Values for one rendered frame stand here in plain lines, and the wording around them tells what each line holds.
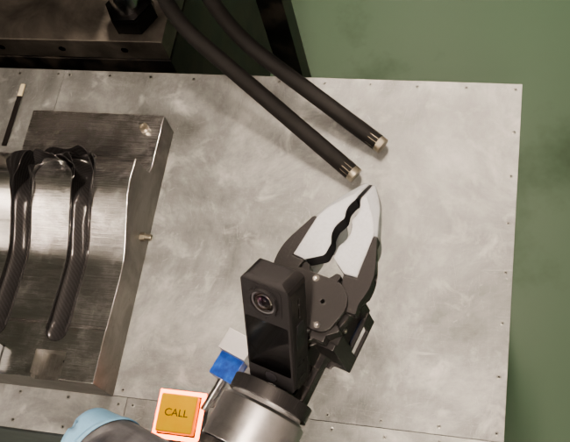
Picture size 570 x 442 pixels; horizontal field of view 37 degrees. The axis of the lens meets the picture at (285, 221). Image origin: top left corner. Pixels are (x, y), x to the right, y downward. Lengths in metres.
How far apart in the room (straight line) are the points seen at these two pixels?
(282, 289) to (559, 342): 1.65
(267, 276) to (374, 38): 2.05
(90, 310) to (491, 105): 0.77
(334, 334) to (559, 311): 1.59
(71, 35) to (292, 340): 1.28
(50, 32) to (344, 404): 0.99
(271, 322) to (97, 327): 0.77
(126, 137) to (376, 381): 0.62
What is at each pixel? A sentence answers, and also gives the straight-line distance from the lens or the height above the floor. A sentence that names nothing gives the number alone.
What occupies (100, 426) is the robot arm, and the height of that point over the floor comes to 1.37.
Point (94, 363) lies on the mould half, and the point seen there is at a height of 0.89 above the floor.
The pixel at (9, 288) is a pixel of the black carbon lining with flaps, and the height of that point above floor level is 0.88.
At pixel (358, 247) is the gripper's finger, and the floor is 1.46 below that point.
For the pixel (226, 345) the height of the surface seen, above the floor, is 0.85.
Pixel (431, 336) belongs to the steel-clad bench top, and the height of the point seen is 0.80.
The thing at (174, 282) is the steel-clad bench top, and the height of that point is 0.80.
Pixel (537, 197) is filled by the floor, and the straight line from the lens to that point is 2.38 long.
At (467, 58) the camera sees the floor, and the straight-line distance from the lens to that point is 2.60.
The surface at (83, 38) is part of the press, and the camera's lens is 1.85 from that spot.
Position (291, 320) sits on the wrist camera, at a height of 1.52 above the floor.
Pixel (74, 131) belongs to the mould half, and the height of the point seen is 0.86.
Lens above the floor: 2.14
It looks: 64 degrees down
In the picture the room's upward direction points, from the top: 23 degrees counter-clockwise
